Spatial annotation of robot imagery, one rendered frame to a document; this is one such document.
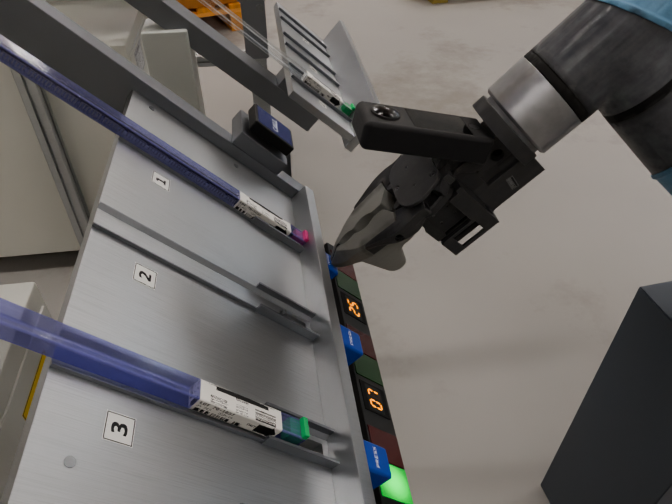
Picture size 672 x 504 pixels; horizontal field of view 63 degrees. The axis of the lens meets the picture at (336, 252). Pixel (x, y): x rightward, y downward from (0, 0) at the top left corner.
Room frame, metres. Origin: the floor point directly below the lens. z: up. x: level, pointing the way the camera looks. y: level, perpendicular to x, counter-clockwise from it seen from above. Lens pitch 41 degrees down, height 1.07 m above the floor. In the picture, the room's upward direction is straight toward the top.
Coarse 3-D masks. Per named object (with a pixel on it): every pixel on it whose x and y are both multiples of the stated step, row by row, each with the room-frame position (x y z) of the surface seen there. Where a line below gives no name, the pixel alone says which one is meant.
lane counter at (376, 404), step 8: (360, 384) 0.29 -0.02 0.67; (368, 384) 0.29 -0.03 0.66; (368, 392) 0.28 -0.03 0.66; (376, 392) 0.29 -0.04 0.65; (368, 400) 0.27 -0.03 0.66; (376, 400) 0.28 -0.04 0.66; (384, 400) 0.29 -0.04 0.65; (368, 408) 0.27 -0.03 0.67; (376, 408) 0.27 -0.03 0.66; (384, 408) 0.28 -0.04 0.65; (384, 416) 0.27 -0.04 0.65
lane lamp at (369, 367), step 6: (360, 360) 0.32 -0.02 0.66; (366, 360) 0.32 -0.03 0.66; (372, 360) 0.33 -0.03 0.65; (360, 366) 0.31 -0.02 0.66; (366, 366) 0.31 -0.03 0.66; (372, 366) 0.32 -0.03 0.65; (378, 366) 0.32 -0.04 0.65; (360, 372) 0.30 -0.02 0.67; (366, 372) 0.31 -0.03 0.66; (372, 372) 0.31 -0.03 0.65; (378, 372) 0.32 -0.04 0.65; (372, 378) 0.30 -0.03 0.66; (378, 378) 0.31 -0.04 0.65; (378, 384) 0.30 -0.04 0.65
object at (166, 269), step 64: (128, 192) 0.33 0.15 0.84; (192, 192) 0.38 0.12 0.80; (256, 192) 0.45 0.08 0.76; (128, 256) 0.27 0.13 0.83; (192, 256) 0.30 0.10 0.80; (256, 256) 0.35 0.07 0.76; (64, 320) 0.19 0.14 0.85; (128, 320) 0.22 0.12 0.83; (192, 320) 0.24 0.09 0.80; (256, 320) 0.28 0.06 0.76; (64, 384) 0.16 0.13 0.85; (256, 384) 0.22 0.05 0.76; (64, 448) 0.13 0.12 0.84; (128, 448) 0.14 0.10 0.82; (192, 448) 0.15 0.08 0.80; (256, 448) 0.17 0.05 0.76; (320, 448) 0.20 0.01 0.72
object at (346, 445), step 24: (312, 192) 0.49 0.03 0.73; (312, 216) 0.44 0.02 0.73; (312, 240) 0.40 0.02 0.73; (312, 264) 0.37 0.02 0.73; (312, 288) 0.35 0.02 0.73; (336, 312) 0.32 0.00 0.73; (336, 336) 0.29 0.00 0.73; (336, 360) 0.26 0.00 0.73; (336, 384) 0.24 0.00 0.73; (336, 408) 0.22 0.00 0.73; (336, 432) 0.21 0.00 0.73; (360, 432) 0.20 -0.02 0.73; (336, 456) 0.19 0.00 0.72; (360, 456) 0.19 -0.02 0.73; (336, 480) 0.17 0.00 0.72; (360, 480) 0.17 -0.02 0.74
